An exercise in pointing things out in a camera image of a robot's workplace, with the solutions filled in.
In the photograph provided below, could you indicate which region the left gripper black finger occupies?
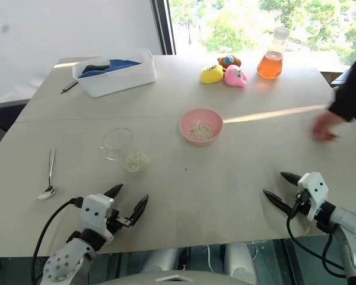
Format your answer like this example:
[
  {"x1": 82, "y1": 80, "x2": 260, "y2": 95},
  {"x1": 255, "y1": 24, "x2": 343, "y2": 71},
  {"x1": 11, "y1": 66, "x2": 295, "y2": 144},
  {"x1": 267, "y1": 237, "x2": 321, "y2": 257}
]
[
  {"x1": 129, "y1": 194, "x2": 150, "y2": 228},
  {"x1": 103, "y1": 183, "x2": 125, "y2": 198}
]

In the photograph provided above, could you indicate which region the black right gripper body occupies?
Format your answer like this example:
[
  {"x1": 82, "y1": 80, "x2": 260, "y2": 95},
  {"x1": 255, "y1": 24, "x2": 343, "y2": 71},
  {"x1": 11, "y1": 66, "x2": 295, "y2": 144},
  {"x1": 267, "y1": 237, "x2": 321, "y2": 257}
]
[{"x1": 290, "y1": 189, "x2": 313, "y2": 221}]

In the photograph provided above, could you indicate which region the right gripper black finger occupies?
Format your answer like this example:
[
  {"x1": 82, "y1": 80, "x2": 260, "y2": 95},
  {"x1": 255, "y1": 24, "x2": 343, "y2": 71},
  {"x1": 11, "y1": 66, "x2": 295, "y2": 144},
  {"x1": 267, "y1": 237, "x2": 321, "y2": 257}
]
[
  {"x1": 262, "y1": 189, "x2": 295, "y2": 215},
  {"x1": 279, "y1": 171, "x2": 303, "y2": 186}
]

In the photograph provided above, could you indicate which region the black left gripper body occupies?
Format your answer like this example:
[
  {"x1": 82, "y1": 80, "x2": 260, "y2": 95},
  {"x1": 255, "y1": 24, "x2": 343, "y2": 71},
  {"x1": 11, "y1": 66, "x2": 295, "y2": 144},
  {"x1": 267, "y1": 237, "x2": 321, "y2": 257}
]
[{"x1": 106, "y1": 207, "x2": 132, "y2": 236}]

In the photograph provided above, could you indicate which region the pile of grains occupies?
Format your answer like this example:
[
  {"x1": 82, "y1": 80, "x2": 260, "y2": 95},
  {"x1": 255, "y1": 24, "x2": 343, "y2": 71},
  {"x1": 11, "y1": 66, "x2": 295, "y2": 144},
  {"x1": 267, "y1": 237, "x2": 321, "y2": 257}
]
[{"x1": 123, "y1": 151, "x2": 151, "y2": 175}]

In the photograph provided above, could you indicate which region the white crumbly food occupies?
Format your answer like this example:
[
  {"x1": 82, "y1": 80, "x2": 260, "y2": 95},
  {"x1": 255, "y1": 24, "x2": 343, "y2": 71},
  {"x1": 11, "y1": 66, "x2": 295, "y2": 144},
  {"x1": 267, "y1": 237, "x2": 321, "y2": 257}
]
[{"x1": 189, "y1": 122, "x2": 213, "y2": 140}]

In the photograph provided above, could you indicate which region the person's bare hand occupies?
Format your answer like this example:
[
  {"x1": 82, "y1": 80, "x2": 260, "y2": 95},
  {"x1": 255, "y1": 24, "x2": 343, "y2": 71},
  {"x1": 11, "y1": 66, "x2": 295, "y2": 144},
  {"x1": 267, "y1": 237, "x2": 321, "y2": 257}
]
[{"x1": 309, "y1": 112, "x2": 344, "y2": 143}]

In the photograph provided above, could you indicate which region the clear glass jar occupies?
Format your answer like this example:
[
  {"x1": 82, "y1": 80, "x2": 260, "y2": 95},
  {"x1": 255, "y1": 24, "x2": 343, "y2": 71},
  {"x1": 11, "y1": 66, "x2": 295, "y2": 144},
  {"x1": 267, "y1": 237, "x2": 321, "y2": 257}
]
[{"x1": 97, "y1": 127, "x2": 151, "y2": 176}]

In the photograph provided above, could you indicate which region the grey rounded robot leg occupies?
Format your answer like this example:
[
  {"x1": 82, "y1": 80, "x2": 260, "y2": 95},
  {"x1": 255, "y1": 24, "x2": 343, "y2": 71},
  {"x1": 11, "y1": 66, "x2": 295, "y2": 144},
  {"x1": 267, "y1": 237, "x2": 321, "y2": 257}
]
[
  {"x1": 138, "y1": 248, "x2": 180, "y2": 273},
  {"x1": 224, "y1": 242, "x2": 258, "y2": 285}
]

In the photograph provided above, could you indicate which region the metal spoon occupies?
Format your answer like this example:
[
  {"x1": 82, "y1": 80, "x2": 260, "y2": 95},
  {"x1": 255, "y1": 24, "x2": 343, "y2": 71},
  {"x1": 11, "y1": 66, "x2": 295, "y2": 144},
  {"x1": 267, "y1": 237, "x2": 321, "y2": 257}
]
[{"x1": 36, "y1": 147, "x2": 58, "y2": 201}]

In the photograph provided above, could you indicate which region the silver robot torso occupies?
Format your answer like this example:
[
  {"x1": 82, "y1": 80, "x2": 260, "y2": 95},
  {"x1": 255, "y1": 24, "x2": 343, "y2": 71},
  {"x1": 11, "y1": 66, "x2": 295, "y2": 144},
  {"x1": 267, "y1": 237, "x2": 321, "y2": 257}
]
[{"x1": 98, "y1": 268, "x2": 258, "y2": 285}]

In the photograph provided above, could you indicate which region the pink bowl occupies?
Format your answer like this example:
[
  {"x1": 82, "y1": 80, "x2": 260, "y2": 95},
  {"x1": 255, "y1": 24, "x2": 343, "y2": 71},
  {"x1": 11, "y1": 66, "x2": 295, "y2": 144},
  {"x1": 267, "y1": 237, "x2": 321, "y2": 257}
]
[{"x1": 179, "y1": 107, "x2": 224, "y2": 147}]

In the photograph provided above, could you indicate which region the white plastic bin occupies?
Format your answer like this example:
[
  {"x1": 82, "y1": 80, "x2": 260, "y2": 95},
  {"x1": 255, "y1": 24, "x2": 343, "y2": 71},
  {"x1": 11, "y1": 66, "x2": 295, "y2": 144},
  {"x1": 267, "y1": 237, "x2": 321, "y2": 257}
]
[{"x1": 72, "y1": 47, "x2": 157, "y2": 99}]

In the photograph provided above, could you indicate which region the black and silver pen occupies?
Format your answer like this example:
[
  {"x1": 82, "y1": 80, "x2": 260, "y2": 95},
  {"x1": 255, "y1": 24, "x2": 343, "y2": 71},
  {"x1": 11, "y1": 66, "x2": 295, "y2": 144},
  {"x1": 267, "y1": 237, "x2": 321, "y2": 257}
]
[{"x1": 59, "y1": 80, "x2": 79, "y2": 96}]

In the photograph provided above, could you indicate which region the glass flask with orange liquid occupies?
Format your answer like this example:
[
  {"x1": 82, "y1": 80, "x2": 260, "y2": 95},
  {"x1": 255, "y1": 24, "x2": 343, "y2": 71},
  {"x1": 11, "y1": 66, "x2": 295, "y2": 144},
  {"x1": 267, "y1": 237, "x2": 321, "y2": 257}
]
[{"x1": 256, "y1": 26, "x2": 291, "y2": 80}]

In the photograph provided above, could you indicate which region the pink plush toy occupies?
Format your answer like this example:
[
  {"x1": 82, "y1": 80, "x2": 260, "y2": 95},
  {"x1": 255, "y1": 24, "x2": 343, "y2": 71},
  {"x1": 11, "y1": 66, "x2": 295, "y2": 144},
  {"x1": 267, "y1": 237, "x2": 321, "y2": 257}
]
[{"x1": 224, "y1": 64, "x2": 249, "y2": 88}]

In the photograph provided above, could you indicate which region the blue cloth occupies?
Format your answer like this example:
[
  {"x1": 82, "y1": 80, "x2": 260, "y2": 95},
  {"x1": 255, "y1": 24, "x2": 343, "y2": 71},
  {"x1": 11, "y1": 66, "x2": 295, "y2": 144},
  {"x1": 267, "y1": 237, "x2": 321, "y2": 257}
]
[{"x1": 78, "y1": 59, "x2": 142, "y2": 79}]

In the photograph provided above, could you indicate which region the black item in bin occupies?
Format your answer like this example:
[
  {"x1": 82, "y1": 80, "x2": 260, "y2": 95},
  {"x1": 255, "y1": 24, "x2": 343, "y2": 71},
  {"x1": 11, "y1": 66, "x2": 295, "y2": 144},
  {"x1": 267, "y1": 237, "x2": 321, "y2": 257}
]
[{"x1": 81, "y1": 63, "x2": 110, "y2": 74}]

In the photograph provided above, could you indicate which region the yellow plush toy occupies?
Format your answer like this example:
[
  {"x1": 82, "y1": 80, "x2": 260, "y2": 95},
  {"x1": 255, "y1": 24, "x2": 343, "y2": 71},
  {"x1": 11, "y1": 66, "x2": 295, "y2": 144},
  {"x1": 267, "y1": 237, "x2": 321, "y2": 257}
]
[{"x1": 200, "y1": 64, "x2": 225, "y2": 85}]

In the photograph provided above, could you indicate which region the brown plush toy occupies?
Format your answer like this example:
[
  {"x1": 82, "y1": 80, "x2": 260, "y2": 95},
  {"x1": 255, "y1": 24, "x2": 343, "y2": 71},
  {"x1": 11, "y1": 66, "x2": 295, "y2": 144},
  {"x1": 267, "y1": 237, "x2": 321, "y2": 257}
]
[{"x1": 217, "y1": 55, "x2": 243, "y2": 69}]

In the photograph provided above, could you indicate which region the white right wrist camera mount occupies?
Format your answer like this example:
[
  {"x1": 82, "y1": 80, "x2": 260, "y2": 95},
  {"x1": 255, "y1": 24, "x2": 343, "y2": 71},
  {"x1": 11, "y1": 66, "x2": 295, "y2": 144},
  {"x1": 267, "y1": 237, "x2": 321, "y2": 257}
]
[{"x1": 297, "y1": 171, "x2": 329, "y2": 222}]

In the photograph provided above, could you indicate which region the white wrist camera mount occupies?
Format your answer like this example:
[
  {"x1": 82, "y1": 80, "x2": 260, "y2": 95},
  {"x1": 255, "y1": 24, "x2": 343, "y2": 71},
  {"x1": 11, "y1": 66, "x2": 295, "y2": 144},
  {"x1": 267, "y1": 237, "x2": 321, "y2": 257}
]
[
  {"x1": 80, "y1": 194, "x2": 115, "y2": 243},
  {"x1": 297, "y1": 171, "x2": 329, "y2": 222}
]

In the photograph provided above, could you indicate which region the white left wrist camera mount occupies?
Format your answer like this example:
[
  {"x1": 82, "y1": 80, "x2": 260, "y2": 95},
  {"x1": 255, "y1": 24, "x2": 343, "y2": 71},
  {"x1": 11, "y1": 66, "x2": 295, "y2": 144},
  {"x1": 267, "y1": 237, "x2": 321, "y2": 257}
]
[{"x1": 80, "y1": 194, "x2": 115, "y2": 243}]

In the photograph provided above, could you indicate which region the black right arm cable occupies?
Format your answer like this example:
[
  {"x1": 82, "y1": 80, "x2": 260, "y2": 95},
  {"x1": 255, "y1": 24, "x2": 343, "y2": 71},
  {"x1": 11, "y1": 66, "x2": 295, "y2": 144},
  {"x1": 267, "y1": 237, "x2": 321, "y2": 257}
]
[{"x1": 286, "y1": 192, "x2": 349, "y2": 278}]

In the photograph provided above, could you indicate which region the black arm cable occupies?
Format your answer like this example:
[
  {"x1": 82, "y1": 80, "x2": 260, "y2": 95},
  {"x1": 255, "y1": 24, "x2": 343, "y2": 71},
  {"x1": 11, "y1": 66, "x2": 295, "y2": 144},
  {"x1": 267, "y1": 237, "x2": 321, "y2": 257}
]
[
  {"x1": 286, "y1": 192, "x2": 349, "y2": 278},
  {"x1": 30, "y1": 197, "x2": 84, "y2": 285}
]

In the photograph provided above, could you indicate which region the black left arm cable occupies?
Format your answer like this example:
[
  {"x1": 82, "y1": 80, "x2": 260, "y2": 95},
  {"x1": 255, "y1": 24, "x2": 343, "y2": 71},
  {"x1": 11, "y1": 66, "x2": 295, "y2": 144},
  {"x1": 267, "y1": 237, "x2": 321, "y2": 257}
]
[{"x1": 30, "y1": 197, "x2": 84, "y2": 285}]

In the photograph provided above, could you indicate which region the black window frame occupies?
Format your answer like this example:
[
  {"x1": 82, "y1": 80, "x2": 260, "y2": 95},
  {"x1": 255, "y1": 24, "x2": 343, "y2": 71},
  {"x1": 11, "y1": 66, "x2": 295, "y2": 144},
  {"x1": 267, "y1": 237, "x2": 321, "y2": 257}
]
[{"x1": 150, "y1": 0, "x2": 177, "y2": 56}]

